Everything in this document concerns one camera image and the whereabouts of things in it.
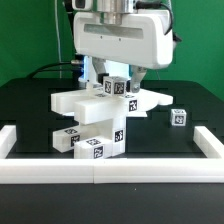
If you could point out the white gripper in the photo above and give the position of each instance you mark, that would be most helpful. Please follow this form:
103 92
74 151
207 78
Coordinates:
141 40

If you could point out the white chair back frame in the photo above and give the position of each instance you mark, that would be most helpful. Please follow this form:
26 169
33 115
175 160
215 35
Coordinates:
93 105

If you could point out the white chair seat part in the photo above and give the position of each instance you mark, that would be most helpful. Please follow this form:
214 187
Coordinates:
112 129

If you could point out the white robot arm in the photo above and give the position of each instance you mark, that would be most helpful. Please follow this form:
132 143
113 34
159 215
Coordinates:
111 11

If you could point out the white tag sheet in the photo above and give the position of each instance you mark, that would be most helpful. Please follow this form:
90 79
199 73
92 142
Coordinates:
130 114

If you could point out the white front fence bar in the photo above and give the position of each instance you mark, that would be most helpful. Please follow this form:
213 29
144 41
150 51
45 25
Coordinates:
102 171

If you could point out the white right fence block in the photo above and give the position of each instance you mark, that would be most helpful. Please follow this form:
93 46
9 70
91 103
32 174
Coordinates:
208 143

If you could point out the white fence block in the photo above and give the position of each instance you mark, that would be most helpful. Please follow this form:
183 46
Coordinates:
208 143
7 140

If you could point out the white left fence block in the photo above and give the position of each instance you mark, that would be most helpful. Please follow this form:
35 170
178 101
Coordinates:
7 140

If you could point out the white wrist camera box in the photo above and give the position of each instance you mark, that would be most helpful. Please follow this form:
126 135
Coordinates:
83 5

